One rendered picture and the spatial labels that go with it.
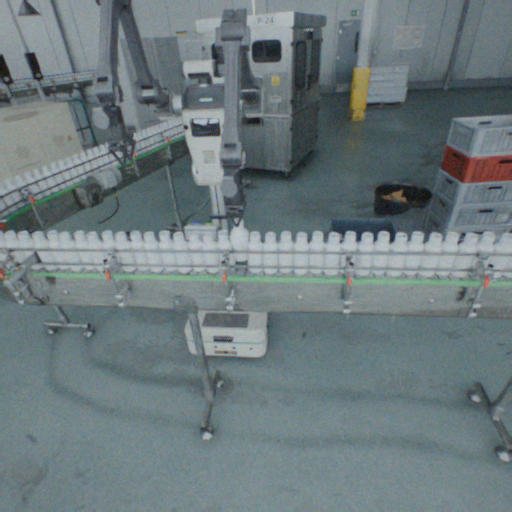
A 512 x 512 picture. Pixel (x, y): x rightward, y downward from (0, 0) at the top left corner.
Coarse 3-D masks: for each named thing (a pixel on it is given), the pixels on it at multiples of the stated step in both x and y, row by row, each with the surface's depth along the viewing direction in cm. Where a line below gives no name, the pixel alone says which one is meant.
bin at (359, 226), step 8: (336, 224) 174; (344, 224) 174; (352, 224) 173; (360, 224) 173; (368, 224) 172; (376, 224) 172; (384, 224) 171; (392, 224) 165; (336, 232) 177; (344, 232) 176; (360, 232) 175; (368, 232) 175; (376, 232) 174; (392, 232) 164; (360, 240) 178; (376, 240) 177; (392, 240) 164; (392, 320) 146
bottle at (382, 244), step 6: (378, 234) 117; (384, 234) 118; (378, 240) 117; (384, 240) 116; (378, 246) 117; (384, 246) 116; (390, 246) 117; (378, 258) 119; (384, 258) 119; (372, 264) 122; (378, 264) 120; (384, 264) 120
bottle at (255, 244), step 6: (252, 234) 122; (258, 234) 122; (252, 240) 120; (258, 240) 121; (252, 246) 121; (258, 246) 121; (252, 258) 123; (258, 258) 123; (252, 264) 125; (258, 264) 125; (252, 270) 127; (258, 270) 127
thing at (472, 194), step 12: (444, 180) 299; (456, 180) 280; (444, 192) 300; (456, 192) 282; (468, 192) 278; (480, 192) 278; (492, 192) 279; (504, 192) 279; (456, 204) 284; (468, 204) 284; (480, 204) 284; (492, 204) 284
